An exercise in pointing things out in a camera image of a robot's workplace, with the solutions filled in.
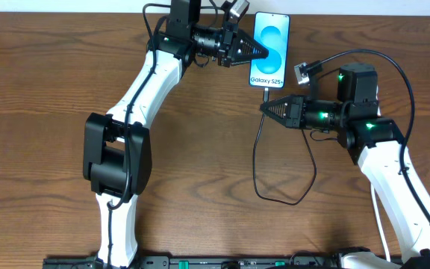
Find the black USB charging cable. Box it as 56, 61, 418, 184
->
252, 87, 339, 206

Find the blue Galaxy smartphone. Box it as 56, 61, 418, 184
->
249, 12, 290, 89

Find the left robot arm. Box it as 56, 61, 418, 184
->
83, 0, 268, 268

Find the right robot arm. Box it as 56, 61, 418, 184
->
260, 63, 430, 268

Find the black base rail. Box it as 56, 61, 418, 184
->
42, 252, 401, 269

